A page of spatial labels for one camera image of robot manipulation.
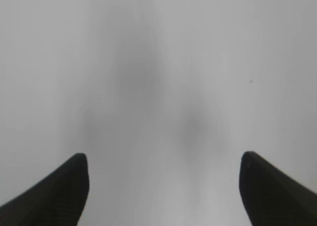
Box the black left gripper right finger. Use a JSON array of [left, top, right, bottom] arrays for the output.
[[239, 151, 317, 226]]

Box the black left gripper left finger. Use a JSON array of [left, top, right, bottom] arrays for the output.
[[0, 153, 89, 226]]

